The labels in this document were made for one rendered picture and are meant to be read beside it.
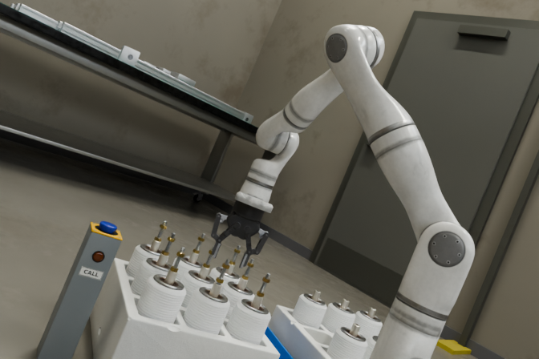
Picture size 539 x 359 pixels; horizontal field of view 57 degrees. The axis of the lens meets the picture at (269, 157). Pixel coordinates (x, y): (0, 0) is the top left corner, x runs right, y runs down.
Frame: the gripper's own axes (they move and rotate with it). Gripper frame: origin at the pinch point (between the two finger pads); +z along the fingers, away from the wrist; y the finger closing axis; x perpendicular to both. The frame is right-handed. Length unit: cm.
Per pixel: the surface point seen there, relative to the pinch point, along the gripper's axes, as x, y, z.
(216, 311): 4.0, -1.6, 12.1
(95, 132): -303, 119, 6
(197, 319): 3.9, 1.7, 15.4
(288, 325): -30.8, -27.3, 19.4
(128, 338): 12.5, 14.5, 21.5
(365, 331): -40, -54, 15
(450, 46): -236, -111, -155
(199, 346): 7.3, -0.7, 19.9
